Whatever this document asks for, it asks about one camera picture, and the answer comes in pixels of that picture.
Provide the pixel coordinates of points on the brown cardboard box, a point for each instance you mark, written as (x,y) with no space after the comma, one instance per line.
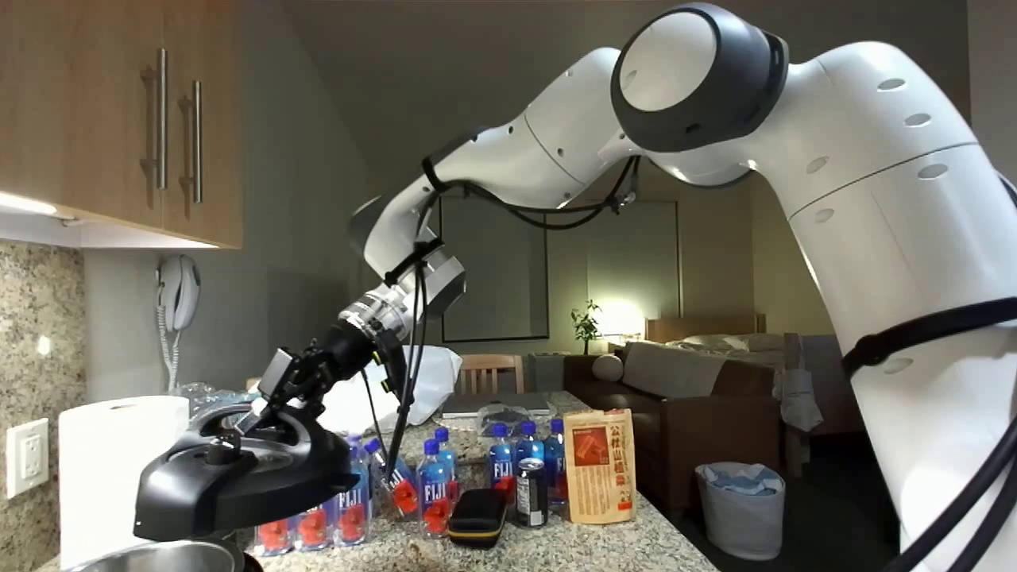
(599,469)

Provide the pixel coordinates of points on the green potted plant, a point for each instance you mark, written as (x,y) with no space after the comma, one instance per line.
(587,328)

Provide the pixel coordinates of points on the white cloth on sofa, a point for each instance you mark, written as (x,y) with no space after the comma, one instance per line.
(801,401)

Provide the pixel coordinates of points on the grey trash bin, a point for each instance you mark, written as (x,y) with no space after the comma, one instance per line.
(741,510)

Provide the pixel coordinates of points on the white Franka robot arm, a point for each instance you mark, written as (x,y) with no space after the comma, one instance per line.
(900,210)

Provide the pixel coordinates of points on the brown sofa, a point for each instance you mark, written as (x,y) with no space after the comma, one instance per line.
(699,415)

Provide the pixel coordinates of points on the glowing table lamp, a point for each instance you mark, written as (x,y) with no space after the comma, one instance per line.
(620,318)

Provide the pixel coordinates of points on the white wall phone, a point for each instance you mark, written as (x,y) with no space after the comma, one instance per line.
(179,290)

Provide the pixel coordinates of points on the Fiji water bottle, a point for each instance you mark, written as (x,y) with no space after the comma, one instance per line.
(528,439)
(360,497)
(436,497)
(406,492)
(278,535)
(320,526)
(505,463)
(559,463)
(445,449)

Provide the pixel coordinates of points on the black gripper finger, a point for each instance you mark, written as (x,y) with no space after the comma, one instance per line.
(299,424)
(252,424)

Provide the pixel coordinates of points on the black pouch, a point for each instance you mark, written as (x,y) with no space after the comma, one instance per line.
(477,515)

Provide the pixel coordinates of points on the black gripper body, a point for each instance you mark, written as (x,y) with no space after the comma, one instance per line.
(334,360)

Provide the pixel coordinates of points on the white wall outlet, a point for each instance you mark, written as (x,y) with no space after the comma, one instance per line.
(26,460)

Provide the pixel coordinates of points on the wooden chair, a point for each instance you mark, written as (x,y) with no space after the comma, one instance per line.
(490,375)

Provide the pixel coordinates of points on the white plastic bag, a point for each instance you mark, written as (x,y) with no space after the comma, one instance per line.
(434,375)

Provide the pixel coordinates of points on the wooden wall cabinet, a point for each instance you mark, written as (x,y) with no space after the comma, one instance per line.
(85,106)

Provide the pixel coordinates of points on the black pressure cooker lid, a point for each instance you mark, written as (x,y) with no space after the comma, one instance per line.
(242,482)

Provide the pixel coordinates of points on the clear plastic bag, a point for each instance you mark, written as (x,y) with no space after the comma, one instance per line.
(217,394)

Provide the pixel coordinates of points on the black can white label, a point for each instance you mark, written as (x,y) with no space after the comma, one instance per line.
(533,497)

